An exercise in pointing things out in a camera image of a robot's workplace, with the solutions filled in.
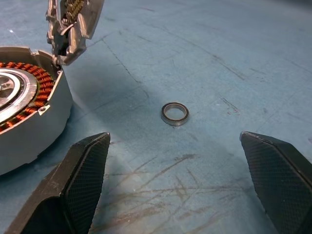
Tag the grey motor housing lid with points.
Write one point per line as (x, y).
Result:
(83, 22)

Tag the silver spoked rotor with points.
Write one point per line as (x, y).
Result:
(14, 97)

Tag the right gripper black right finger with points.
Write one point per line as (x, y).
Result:
(280, 180)

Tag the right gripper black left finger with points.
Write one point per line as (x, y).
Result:
(80, 185)

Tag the grey round motor housing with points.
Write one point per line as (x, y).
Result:
(31, 136)

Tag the blue plastic table cover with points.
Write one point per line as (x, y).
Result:
(195, 61)

